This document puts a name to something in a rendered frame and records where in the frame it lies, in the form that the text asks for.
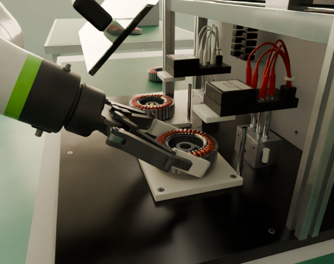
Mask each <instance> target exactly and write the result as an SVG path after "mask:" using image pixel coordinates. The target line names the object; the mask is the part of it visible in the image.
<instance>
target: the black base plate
mask: <svg viewBox="0 0 334 264"><path fill-rule="evenodd" d="M192 90H193V89H191V115H190V121H191V122H192V125H191V126H190V127H184V128H180V129H183V130H184V129H188V130H189V129H192V130H194V129H195V130H197V131H198V130H199V131H201V132H204V133H206V134H208V135H210V136H212V137H213V138H214V139H215V140H216V141H217V143H218V153H219V154H220V155H221V156H222V157H223V158H224V159H225V160H226V162H227V163H228V164H229V165H230V166H231V167H232V168H233V169H234V170H235V171H236V172H237V167H238V158H239V154H238V153H237V152H236V151H235V150H234V149H235V140H236V130H237V126H241V125H249V124H250V122H251V115H250V114H242V115H236V116H235V120H226V121H221V122H213V123H205V122H204V121H203V120H202V119H201V118H200V117H199V116H198V115H197V114H196V113H195V112H194V111H193V110H192ZM146 94H150V95H151V94H160V95H161V94H162V95H165V96H169V97H171V98H172V99H173V100H174V101H175V106H176V107H177V108H178V109H179V110H180V111H181V112H182V113H183V114H184V115H185V116H186V118H187V107H188V90H180V91H174V93H173V94H171V93H169V94H165V93H164V92H157V93H146ZM139 95H145V94H135V95H124V96H113V97H106V98H107V99H108V100H110V101H113V102H116V103H119V104H122V105H125V106H129V102H130V100H131V99H133V98H134V97H136V96H139ZM270 131H271V132H273V133H274V134H275V135H277V136H278V137H279V138H281V139H282V144H281V150H280V153H279V159H278V164H277V165H274V166H268V167H262V168H256V169H254V168H253V167H252V166H251V165H250V164H249V163H248V162H247V161H246V160H244V159H243V164H242V172H241V177H242V178H243V183H242V185H239V186H234V187H230V188H225V189H219V190H214V191H209V192H203V193H198V194H193V195H187V196H182V197H177V198H173V199H167V200H162V201H157V202H156V201H155V199H154V196H153V194H152V191H151V189H150V187H149V184H148V182H147V179H146V177H145V175H144V172H143V169H142V167H141V164H140V162H139V160H138V158H137V157H135V156H132V155H130V154H129V153H127V152H125V151H123V150H120V149H117V148H114V147H111V146H109V145H107V144H106V143H105V142H106V140H107V138H108V137H107V136H106V135H105V134H103V133H101V132H99V131H98V130H95V131H93V132H92V134H91V135H90V136H88V137H83V136H80V135H77V134H74V133H71V132H69V131H66V130H65V129H64V126H63V127H62V129H61V140H60V161H59V182H58V203H57V223H56V244H55V264H241V263H245V262H249V261H253V260H256V259H260V258H264V257H268V256H272V255H275V254H280V253H282V252H286V251H290V250H294V249H297V248H301V247H305V246H309V245H313V244H316V243H320V242H323V241H327V240H331V239H334V183H333V186H332V189H331V193H330V197H329V200H328V203H327V207H326V210H325V213H324V217H323V219H322V223H321V227H320V230H319V233H318V236H316V237H311V236H310V235H309V234H308V236H307V239H304V240H299V239H298V238H297V237H296V236H295V235H294V233H295V229H293V230H289V229H288V228H287V226H286V222H287V218H288V213H289V209H290V204H291V201H292V197H293V193H294V188H295V183H296V179H297V175H298V170H299V166H300V161H301V157H302V154H303V151H301V150H300V149H298V148H297V147H295V146H294V145H292V144H291V143H290V142H288V141H287V140H286V139H284V138H283V137H281V136H280V135H278V134H277V133H275V132H274V131H272V130H271V129H270Z"/></svg>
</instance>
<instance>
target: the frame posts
mask: <svg viewBox="0 0 334 264"><path fill-rule="evenodd" d="M206 25H208V19H207V18H202V17H198V16H195V29H194V44H193V55H194V56H195V57H196V45H197V40H198V36H199V33H200V32H201V30H202V28H203V27H204V26H206ZM162 29H163V71H165V64H166V55H169V54H175V12H173V11H170V10H168V0H162ZM174 83H175V82H174V81H173V82H163V92H164V93H165V94H169V93H171V94H173V93H174ZM201 86H202V76H201V75H200V76H193V77H192V89H193V90H195V89H201ZM333 183H334V18H333V23H332V27H331V32H330V36H329V40H328V45H327V50H326V54H325V58H324V63H323V66H322V71H321V75H320V79H319V84H318V88H317V93H316V97H315V101H314V106H313V111H312V114H311V118H310V122H309V127H308V132H307V136H306V140H305V145H304V149H303V154H302V157H301V161H300V166H299V170H298V175H297V179H296V183H295V188H294V193H293V197H292V201H291V204H290V209H289V213H288V218H287V222H286V226H287V228H288V229H289V230H293V229H295V233H294V235H295V236H296V237H297V238H298V239H299V240H304V239H307V236H308V234H309V235H310V236H311V237H316V236H318V233H319V230H320V227H321V223H322V219H323V217H324V213H325V210H326V207H327V203H328V200H329V197H330V193H331V189H332V186H333Z"/></svg>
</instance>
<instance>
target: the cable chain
mask: <svg viewBox="0 0 334 264"><path fill-rule="evenodd" d="M233 28H234V29H243V30H233V32H232V35H233V36H242V37H232V42H233V44H231V49H233V50H231V54H230V55H231V56H233V57H234V58H237V59H238V58H240V59H241V60H243V61H244V62H246V63H247V60H248V58H249V55H250V54H251V52H252V51H253V50H254V49H255V48H254V47H252V46H256V43H257V41H256V40H253V39H257V35H258V34H257V33H255V32H254V31H258V29H253V28H249V27H243V26H239V25H234V24H233ZM246 39H249V40H246ZM257 61H258V59H255V55H254V54H253V55H252V56H251V58H250V62H257Z"/></svg>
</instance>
